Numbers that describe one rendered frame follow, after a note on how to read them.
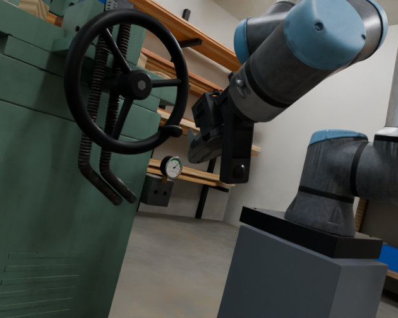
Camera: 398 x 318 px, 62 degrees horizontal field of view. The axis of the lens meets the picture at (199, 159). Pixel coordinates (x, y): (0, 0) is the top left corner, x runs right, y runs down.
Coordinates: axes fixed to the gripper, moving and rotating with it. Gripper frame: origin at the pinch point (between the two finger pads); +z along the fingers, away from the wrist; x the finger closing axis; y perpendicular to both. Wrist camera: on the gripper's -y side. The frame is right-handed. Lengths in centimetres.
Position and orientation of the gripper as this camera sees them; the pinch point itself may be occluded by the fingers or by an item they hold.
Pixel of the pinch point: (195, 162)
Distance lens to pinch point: 65.7
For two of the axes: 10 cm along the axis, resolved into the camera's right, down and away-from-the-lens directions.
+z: -4.6, 4.0, 7.9
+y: -2.3, -9.2, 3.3
